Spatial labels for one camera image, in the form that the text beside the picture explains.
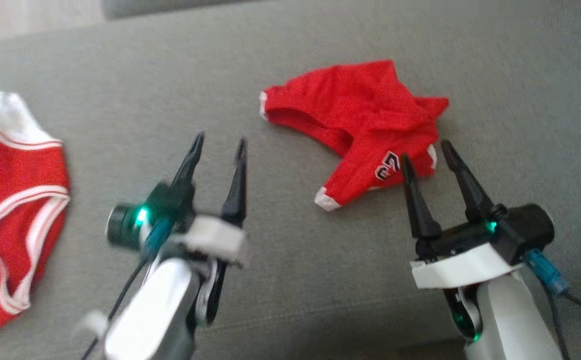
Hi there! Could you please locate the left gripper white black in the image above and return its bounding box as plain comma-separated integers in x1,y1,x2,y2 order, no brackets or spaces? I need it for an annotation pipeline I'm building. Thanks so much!
169,131,249,266

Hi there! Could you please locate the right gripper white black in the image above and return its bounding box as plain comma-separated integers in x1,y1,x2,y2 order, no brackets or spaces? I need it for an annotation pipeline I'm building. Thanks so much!
399,139,522,291

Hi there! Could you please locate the black cable with blue plug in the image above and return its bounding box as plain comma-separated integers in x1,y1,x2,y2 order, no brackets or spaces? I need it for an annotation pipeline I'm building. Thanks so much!
524,249,581,360
78,217,174,360

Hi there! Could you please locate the red jersey with number print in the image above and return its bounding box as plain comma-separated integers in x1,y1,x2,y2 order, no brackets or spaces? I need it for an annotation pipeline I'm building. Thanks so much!
259,60,450,212

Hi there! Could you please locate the grey sofa seat cushion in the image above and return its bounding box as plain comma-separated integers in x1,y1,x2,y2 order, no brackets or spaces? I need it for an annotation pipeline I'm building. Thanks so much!
101,0,281,21

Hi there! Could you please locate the large grey sofa chaise cushion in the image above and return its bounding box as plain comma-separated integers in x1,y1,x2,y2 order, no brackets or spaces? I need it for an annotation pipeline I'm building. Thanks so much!
0,0,581,360

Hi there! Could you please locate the red garment with white trim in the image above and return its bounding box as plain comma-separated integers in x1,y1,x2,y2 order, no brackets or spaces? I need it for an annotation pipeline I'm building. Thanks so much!
0,91,72,338

